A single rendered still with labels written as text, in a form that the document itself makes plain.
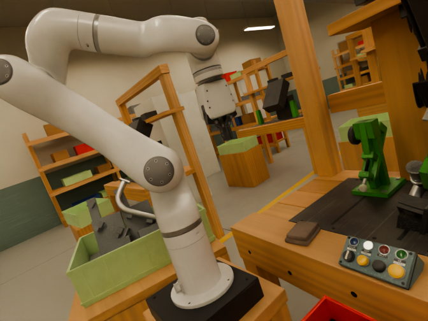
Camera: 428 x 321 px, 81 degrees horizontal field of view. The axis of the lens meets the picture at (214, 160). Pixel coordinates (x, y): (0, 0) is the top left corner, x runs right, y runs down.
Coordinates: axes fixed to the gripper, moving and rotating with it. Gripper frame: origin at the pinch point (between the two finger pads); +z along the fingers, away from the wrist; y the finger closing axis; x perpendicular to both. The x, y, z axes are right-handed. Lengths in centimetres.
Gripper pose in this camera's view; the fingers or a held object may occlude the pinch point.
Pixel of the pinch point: (226, 133)
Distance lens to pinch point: 74.7
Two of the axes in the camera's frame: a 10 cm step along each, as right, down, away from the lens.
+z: 3.1, 9.3, 1.8
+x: 5.2, -0.1, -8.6
